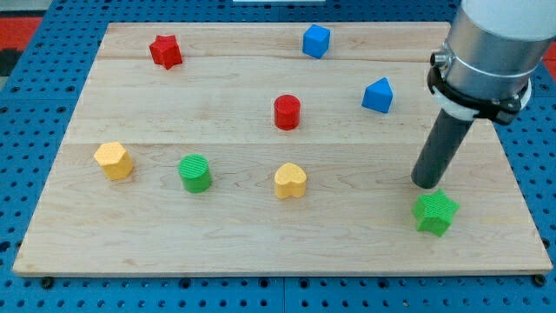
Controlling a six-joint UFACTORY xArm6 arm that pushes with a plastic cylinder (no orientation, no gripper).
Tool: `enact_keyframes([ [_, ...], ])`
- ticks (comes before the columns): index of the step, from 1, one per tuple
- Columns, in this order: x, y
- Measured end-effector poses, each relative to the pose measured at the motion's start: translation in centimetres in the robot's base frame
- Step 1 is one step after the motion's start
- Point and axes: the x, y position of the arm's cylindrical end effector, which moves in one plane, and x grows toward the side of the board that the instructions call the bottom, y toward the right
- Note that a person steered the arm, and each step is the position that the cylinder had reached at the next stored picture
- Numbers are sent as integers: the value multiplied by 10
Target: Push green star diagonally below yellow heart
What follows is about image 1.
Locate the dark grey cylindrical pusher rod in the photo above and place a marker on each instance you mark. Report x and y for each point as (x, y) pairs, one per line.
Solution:
(441, 146)

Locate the black white tool flange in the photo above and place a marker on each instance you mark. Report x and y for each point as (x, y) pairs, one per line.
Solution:
(466, 108)

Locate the green star block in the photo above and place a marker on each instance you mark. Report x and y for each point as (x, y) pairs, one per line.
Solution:
(434, 212)

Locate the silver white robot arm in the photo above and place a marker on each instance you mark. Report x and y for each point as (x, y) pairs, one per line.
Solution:
(482, 71)

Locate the yellow heart block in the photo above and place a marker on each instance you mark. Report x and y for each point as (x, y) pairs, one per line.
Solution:
(290, 181)

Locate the red star block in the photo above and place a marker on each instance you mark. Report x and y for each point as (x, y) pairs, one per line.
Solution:
(165, 51)

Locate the blue pentagon prism block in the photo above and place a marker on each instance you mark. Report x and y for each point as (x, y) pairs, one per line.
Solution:
(378, 96)

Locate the blue cube block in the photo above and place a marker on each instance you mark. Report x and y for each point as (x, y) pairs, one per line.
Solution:
(316, 41)

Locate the red cylinder block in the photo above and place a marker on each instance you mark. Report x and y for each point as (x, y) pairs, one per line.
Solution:
(287, 112)

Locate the light wooden board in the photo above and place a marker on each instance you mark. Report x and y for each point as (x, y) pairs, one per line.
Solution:
(356, 217)

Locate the green cylinder block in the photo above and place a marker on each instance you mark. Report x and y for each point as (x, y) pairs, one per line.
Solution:
(194, 172)

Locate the yellow hexagon block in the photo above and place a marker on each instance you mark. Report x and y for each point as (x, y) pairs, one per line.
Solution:
(115, 160)

